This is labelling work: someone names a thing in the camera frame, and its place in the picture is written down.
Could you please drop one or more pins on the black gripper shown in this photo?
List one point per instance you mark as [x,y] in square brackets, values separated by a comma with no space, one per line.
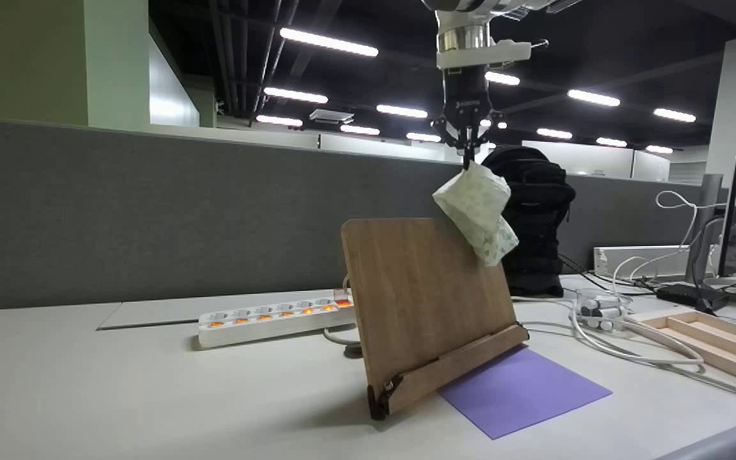
[467,92]

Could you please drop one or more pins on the white cloth with green print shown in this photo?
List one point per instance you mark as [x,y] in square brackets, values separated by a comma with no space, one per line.
[480,213]

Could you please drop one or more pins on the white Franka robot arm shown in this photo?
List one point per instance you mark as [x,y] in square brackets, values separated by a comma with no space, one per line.
[479,51]

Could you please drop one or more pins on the wooden board stand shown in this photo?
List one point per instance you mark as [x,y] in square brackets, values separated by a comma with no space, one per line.
[426,298]

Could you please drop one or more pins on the ceiling light tube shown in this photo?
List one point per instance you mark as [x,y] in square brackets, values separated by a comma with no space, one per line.
[328,41]
[421,137]
[594,97]
[277,120]
[612,142]
[401,111]
[558,133]
[357,129]
[293,95]
[674,116]
[504,77]

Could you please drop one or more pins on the black backpack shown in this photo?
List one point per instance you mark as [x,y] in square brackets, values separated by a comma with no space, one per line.
[543,213]

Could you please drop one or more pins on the white rectangular box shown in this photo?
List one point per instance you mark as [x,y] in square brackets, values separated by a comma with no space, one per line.
[638,261]

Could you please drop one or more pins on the white power adapter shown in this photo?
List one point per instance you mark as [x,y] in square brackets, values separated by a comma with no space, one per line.
[598,308]

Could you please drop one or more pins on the purple paper sheet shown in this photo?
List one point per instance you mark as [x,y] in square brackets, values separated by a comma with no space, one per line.
[522,392]

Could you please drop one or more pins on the white power strip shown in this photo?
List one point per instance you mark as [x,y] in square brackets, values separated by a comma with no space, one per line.
[273,322]

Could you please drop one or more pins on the grey monitor stand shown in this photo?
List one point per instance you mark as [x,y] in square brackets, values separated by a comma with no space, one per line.
[700,295]

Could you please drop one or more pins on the wooden tray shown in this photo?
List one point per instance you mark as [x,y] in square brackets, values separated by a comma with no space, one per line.
[715,345]

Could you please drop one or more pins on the grey partition divider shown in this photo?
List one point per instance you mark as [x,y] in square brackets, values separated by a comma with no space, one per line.
[127,213]

